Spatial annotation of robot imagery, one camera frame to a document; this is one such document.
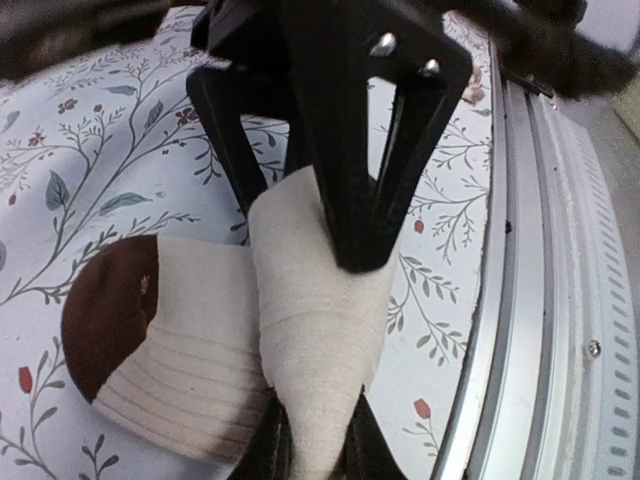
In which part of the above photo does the cream brown block sock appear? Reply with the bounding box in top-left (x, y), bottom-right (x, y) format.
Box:
top-left (61, 167), bottom-right (395, 479)

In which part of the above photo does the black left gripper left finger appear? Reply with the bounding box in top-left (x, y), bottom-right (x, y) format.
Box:
top-left (229, 394), bottom-right (292, 480)

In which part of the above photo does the aluminium front rail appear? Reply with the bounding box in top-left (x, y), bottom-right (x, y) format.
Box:
top-left (433, 67), bottom-right (639, 479)

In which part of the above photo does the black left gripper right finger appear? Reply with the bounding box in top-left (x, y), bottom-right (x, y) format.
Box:
top-left (344, 391), bottom-right (406, 480)

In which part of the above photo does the floral patterned table mat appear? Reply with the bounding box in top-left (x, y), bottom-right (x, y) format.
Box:
top-left (1, 7), bottom-right (493, 479)

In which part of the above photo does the red beige face sock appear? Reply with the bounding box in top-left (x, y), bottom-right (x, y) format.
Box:
top-left (462, 65), bottom-right (486, 107)

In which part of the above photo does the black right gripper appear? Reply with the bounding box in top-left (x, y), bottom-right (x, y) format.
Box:
top-left (186, 1), bottom-right (472, 273)

